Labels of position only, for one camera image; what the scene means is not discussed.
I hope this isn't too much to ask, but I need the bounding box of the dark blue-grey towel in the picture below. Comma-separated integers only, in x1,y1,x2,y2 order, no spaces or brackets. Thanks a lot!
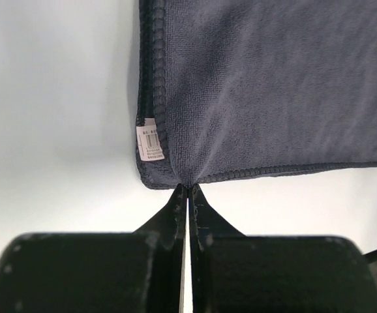
136,1,377,189

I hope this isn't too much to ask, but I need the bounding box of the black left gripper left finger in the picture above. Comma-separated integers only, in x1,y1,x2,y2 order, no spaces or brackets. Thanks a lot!
0,185,187,312

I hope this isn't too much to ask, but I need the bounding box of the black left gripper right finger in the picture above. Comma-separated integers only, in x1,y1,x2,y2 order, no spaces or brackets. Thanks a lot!
188,185,377,312

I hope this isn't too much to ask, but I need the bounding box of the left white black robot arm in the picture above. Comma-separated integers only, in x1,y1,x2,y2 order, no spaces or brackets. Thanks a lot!
0,185,377,312

